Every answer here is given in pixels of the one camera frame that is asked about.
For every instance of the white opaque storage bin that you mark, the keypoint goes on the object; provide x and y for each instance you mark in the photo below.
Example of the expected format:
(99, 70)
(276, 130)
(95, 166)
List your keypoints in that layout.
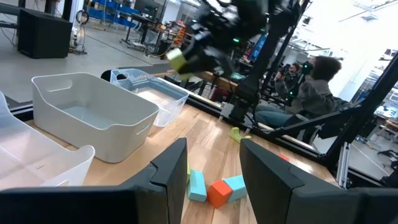
(102, 146)

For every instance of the orange rectangular block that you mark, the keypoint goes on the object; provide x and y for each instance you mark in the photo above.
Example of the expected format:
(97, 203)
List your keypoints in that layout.
(283, 157)
(219, 194)

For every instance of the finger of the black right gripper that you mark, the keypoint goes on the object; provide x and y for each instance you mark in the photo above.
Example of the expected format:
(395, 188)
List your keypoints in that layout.
(202, 63)

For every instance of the blue shelving rack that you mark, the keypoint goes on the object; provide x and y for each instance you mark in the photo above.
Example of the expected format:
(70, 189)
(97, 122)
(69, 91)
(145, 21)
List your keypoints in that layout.
(124, 20)

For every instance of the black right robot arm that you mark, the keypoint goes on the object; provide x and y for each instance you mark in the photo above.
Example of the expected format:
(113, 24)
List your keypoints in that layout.
(248, 93)

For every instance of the black cabinet box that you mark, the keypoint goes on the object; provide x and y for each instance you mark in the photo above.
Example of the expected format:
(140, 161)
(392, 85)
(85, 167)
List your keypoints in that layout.
(43, 34)

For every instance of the frosted translucent storage bin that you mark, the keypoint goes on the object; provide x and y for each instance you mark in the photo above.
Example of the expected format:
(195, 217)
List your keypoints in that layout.
(31, 155)

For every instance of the orange stacked object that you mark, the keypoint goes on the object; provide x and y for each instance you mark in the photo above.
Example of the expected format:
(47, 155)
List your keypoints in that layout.
(180, 35)

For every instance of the green cube block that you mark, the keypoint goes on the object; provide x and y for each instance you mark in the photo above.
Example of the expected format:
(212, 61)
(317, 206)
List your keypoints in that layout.
(177, 60)

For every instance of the blue screen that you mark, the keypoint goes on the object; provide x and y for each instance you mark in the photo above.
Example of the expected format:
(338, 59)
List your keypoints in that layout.
(258, 46)

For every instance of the green rectangular block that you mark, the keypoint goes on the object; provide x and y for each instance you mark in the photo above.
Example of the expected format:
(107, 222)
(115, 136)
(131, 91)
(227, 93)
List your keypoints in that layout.
(188, 175)
(235, 135)

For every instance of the blue rectangular block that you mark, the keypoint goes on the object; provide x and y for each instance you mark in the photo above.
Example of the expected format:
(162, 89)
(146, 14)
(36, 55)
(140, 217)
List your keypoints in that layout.
(197, 186)
(237, 185)

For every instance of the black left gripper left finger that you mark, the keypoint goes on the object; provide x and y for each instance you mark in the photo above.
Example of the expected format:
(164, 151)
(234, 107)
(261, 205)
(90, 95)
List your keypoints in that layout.
(93, 208)

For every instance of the seated person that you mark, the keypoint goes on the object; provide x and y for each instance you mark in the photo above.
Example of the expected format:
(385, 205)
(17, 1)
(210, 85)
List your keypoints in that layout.
(311, 96)

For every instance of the clear storage bin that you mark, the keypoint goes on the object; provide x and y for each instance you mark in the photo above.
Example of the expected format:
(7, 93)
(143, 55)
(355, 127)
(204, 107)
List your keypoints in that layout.
(168, 109)

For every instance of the black desk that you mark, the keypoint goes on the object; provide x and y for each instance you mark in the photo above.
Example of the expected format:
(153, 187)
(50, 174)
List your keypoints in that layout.
(140, 18)

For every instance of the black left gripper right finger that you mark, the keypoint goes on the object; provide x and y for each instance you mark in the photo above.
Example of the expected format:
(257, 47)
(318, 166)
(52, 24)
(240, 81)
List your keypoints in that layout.
(311, 205)

